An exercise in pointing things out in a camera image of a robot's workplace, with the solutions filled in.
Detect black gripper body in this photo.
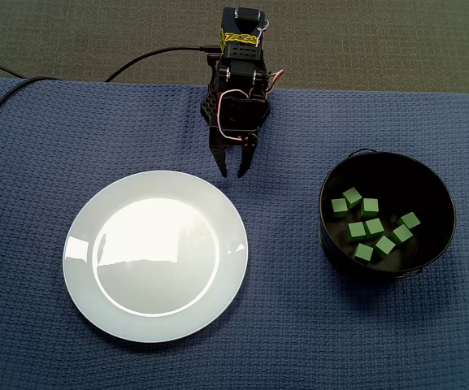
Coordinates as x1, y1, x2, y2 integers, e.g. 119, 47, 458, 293
209, 90, 271, 150

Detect white red gripper servo wire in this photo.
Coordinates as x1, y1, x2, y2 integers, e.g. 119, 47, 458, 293
216, 89, 248, 144

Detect small green cube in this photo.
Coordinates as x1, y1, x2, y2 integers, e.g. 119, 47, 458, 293
347, 221, 367, 243
364, 218, 385, 240
397, 211, 422, 231
354, 242, 375, 263
390, 224, 414, 245
331, 197, 349, 219
373, 236, 397, 259
342, 187, 363, 210
360, 197, 380, 219

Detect blue waffle weave cloth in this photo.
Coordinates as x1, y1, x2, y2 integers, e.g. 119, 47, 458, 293
0, 76, 469, 390

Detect black metal bucket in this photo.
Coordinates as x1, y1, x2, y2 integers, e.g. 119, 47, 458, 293
318, 148, 458, 284

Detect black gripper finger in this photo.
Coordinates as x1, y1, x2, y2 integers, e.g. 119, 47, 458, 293
237, 132, 260, 179
210, 141, 230, 179

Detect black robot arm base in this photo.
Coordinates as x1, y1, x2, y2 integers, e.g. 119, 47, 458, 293
200, 51, 223, 128

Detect white red wrist servo wire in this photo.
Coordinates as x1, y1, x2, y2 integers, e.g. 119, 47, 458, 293
267, 70, 285, 93

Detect white round plate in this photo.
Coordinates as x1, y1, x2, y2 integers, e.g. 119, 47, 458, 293
62, 169, 250, 345

